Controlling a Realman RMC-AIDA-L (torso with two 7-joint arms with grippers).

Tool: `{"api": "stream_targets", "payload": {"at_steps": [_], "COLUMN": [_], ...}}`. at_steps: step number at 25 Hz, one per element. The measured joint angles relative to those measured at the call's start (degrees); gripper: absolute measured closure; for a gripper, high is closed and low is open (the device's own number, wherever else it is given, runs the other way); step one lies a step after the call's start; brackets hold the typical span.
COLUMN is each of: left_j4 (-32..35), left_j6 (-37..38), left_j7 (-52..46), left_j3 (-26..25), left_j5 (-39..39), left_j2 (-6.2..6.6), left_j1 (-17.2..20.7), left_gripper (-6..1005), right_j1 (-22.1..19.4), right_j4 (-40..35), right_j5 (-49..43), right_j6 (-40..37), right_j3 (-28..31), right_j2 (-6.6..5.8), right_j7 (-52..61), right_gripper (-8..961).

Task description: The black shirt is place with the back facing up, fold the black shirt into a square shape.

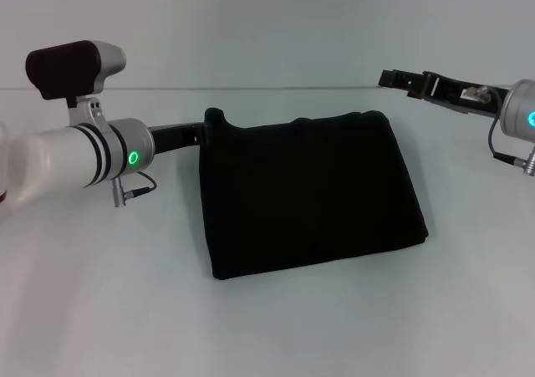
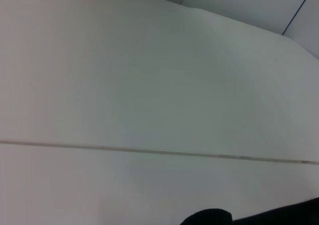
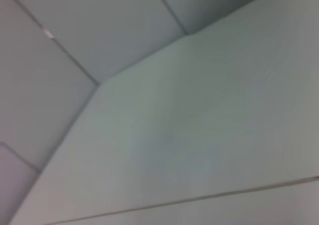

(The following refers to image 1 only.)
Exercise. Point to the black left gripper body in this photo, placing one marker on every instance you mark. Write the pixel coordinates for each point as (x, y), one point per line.
(175, 136)

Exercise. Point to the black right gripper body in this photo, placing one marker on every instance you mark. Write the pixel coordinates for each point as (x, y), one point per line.
(451, 97)

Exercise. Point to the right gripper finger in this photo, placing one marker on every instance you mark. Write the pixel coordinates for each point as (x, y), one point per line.
(397, 82)

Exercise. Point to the black shirt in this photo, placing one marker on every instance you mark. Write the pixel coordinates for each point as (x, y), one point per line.
(313, 193)

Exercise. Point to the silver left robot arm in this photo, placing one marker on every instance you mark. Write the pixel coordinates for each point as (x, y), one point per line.
(62, 164)

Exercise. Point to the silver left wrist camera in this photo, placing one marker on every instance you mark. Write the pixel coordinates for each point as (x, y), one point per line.
(62, 67)

